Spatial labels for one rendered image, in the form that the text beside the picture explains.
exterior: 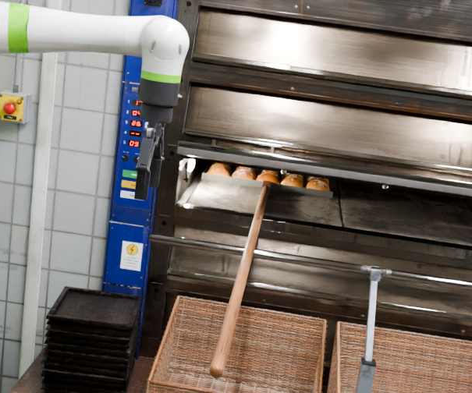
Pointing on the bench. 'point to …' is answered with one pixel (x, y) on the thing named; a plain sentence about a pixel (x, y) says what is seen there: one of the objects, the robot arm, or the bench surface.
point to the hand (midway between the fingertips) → (147, 188)
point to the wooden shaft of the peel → (237, 292)
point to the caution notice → (131, 256)
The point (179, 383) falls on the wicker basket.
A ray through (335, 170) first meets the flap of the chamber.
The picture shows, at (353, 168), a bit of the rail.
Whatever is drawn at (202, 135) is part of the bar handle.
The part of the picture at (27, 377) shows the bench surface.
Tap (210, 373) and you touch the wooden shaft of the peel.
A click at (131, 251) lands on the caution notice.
